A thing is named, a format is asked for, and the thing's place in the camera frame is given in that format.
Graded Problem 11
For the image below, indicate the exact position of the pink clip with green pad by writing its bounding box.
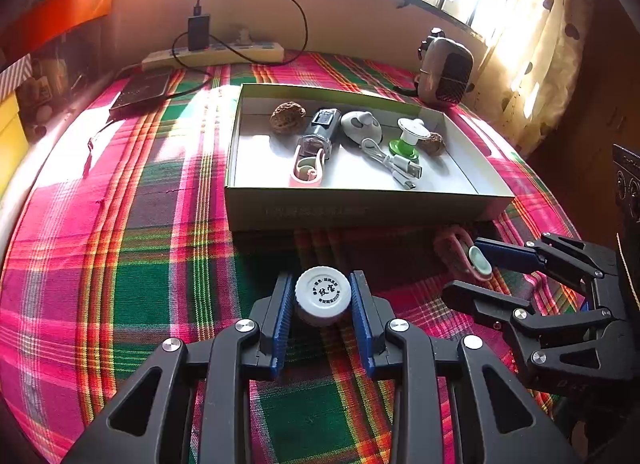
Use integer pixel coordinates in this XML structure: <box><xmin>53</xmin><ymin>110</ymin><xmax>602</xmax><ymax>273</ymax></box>
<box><xmin>433</xmin><ymin>226</ymin><xmax>492</xmax><ymax>283</ymax></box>

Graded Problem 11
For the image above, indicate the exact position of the white usb cable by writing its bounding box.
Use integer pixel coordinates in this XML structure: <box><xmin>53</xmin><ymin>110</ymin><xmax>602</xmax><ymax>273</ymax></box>
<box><xmin>359</xmin><ymin>137</ymin><xmax>423</xmax><ymax>191</ymax></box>

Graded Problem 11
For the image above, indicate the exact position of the white round cap jar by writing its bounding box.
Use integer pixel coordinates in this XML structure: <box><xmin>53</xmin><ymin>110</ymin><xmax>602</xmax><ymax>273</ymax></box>
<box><xmin>294</xmin><ymin>266</ymin><xmax>352</xmax><ymax>328</ymax></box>

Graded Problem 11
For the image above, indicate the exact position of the brown wrinkled walnut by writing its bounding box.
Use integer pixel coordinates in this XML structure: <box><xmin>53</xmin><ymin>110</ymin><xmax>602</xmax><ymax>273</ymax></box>
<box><xmin>269</xmin><ymin>101</ymin><xmax>307</xmax><ymax>135</ymax></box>

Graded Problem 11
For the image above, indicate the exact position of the green white suction holder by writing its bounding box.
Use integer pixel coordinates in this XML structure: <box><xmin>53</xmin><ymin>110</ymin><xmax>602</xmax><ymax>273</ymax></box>
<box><xmin>388</xmin><ymin>117</ymin><xmax>431</xmax><ymax>163</ymax></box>

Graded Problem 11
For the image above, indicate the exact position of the spotted cream curtain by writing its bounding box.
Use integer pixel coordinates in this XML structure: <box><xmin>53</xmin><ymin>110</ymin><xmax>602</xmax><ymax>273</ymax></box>
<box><xmin>464</xmin><ymin>0</ymin><xmax>593</xmax><ymax>158</ymax></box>

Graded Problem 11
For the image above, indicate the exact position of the beige small space heater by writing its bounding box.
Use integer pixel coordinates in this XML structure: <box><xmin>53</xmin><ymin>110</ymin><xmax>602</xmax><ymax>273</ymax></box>
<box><xmin>416</xmin><ymin>28</ymin><xmax>474</xmax><ymax>108</ymax></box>

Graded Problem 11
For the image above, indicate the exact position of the white round mini fan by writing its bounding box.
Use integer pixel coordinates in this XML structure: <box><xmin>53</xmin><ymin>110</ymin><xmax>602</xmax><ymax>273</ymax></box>
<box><xmin>341</xmin><ymin>111</ymin><xmax>383</xmax><ymax>144</ymax></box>

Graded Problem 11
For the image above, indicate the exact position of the black clear cylindrical device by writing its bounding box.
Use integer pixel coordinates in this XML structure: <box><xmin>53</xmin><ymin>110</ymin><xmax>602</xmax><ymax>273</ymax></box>
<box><xmin>295</xmin><ymin>108</ymin><xmax>342</xmax><ymax>166</ymax></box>

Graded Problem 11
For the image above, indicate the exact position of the white cardboard box tray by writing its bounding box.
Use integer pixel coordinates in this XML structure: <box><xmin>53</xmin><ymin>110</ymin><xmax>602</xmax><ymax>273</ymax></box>
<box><xmin>224</xmin><ymin>84</ymin><xmax>514</xmax><ymax>231</ymax></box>

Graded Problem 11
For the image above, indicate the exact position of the yellow box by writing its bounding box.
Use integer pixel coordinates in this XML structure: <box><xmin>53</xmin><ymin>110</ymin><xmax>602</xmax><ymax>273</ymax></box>
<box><xmin>0</xmin><ymin>92</ymin><xmax>29</xmax><ymax>194</ymax></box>

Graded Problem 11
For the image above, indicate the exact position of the black flat power bank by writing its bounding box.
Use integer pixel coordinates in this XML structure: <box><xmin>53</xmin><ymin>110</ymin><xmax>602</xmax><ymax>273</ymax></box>
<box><xmin>110</xmin><ymin>66</ymin><xmax>174</xmax><ymax>116</ymax></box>

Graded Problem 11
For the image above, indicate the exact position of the white power strip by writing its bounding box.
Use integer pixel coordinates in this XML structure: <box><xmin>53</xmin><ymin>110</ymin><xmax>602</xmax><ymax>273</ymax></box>
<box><xmin>141</xmin><ymin>42</ymin><xmax>285</xmax><ymax>71</ymax></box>

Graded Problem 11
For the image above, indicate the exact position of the black charger adapter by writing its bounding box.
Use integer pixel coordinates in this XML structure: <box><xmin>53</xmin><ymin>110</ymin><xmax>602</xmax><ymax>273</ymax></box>
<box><xmin>186</xmin><ymin>5</ymin><xmax>210</xmax><ymax>51</ymax></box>

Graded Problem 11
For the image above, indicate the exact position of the orange box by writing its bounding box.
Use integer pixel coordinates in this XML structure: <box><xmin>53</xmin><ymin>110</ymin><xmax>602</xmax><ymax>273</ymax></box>
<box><xmin>1</xmin><ymin>0</ymin><xmax>112</xmax><ymax>65</ymax></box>

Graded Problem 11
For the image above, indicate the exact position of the black charging cable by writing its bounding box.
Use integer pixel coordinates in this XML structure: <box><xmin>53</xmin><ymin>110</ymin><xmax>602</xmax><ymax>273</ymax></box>
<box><xmin>170</xmin><ymin>0</ymin><xmax>309</xmax><ymax>100</ymax></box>

